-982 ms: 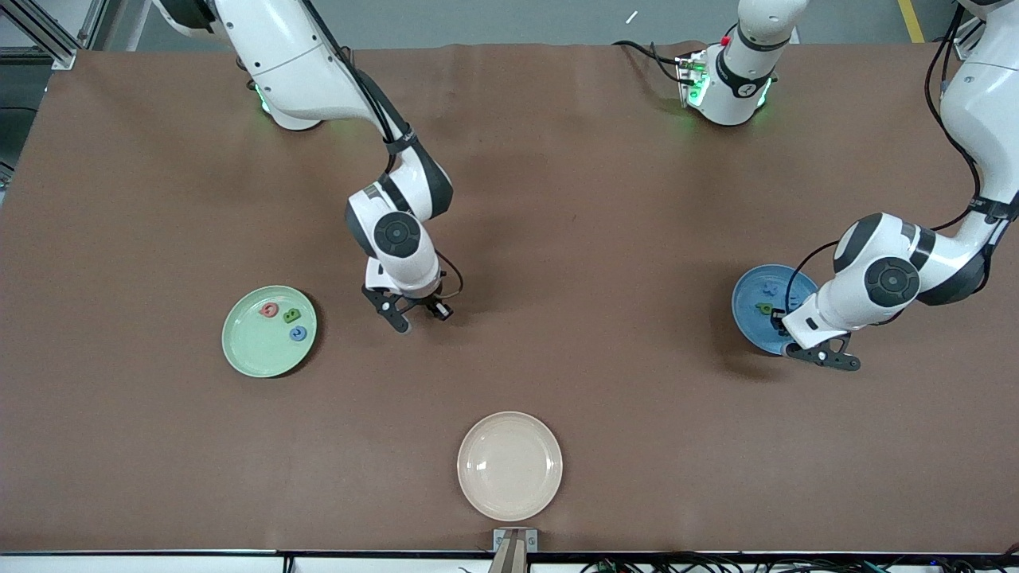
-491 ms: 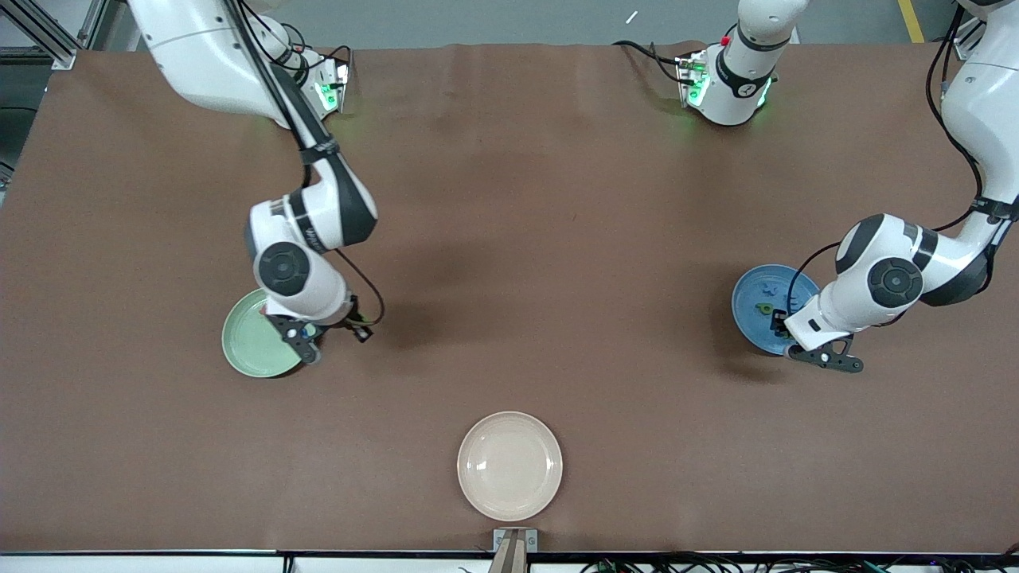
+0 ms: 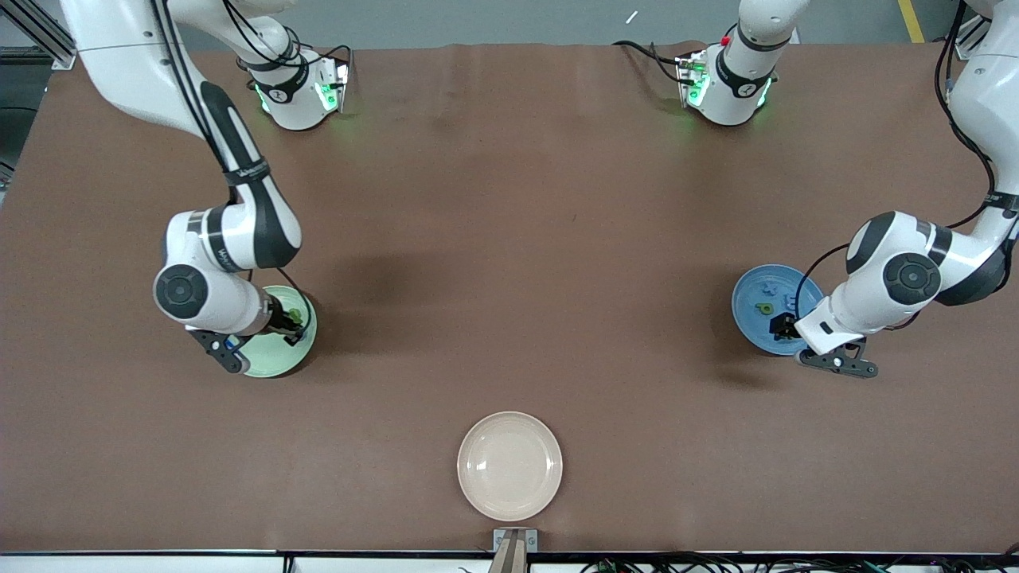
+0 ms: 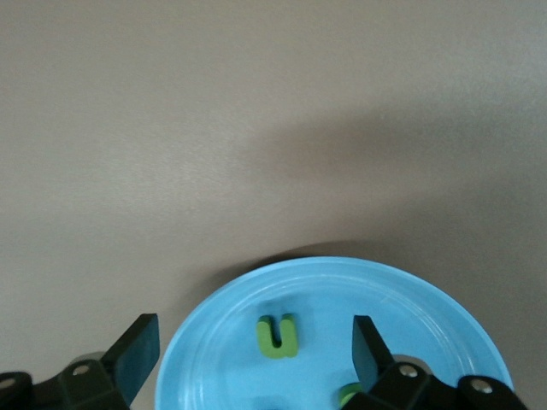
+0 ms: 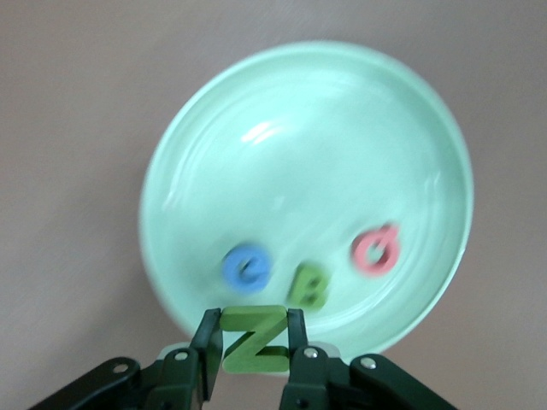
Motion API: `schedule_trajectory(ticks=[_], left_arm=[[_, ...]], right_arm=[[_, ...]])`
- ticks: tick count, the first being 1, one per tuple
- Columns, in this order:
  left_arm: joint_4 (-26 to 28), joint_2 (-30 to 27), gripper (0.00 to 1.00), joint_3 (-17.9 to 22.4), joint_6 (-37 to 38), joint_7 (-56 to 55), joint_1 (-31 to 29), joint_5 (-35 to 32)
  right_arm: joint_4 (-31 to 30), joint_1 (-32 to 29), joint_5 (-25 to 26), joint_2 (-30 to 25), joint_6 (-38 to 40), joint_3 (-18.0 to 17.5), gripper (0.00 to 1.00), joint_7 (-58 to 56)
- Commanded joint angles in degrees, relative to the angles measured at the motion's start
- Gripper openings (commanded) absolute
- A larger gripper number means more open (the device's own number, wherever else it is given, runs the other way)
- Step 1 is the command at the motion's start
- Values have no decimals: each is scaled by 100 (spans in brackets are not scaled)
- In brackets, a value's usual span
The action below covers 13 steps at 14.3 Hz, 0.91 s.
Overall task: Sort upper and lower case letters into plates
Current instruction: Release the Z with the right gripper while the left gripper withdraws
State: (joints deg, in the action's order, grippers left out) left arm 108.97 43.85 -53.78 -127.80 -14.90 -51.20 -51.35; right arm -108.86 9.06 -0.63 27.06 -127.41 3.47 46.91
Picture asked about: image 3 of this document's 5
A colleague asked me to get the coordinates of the blue plate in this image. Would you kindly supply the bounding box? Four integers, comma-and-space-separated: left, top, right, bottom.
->
732, 264, 826, 357

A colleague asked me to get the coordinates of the light green plate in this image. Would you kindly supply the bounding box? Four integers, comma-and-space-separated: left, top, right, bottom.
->
237, 285, 318, 378

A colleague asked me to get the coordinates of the brown table cover mat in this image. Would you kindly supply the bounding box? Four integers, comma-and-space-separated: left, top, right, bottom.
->
0, 41, 1019, 554

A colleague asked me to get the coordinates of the beige plate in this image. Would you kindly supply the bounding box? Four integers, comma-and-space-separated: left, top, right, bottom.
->
457, 411, 564, 523

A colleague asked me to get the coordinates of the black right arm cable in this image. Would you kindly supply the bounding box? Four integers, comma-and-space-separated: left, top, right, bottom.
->
151, 0, 313, 343

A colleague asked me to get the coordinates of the metal base connector bracket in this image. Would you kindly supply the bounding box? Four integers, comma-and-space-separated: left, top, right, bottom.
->
314, 57, 351, 114
675, 52, 711, 110

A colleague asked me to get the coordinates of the black base cable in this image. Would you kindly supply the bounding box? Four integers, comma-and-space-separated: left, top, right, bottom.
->
223, 0, 353, 80
611, 40, 687, 84

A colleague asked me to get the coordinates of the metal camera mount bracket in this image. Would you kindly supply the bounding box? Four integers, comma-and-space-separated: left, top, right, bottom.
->
493, 528, 539, 573

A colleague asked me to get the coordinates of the aluminium frame extrusion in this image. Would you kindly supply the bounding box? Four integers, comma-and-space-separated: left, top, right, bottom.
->
955, 16, 992, 60
0, 0, 80, 71

